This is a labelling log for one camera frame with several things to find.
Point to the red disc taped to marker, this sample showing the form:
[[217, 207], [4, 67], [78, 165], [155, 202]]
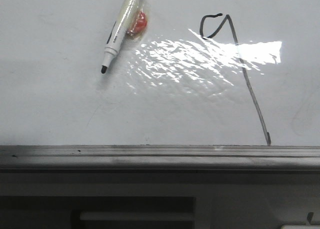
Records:
[[138, 25]]

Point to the white whiteboard marker pen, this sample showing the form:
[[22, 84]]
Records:
[[128, 11]]

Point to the grey base unit with slots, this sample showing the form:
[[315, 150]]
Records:
[[160, 200]]

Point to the white whiteboard with aluminium frame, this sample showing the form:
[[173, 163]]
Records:
[[209, 85]]

